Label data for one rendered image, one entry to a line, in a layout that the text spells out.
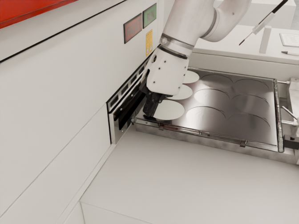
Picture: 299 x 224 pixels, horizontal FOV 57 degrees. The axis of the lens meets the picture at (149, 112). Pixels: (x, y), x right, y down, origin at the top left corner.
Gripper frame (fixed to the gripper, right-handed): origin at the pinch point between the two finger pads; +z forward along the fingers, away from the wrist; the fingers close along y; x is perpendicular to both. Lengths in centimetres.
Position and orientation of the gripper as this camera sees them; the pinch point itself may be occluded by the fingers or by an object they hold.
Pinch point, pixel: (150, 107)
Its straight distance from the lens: 71.3
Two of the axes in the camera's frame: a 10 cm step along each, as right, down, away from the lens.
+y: 7.8, 1.0, 6.2
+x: -5.1, -4.7, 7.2
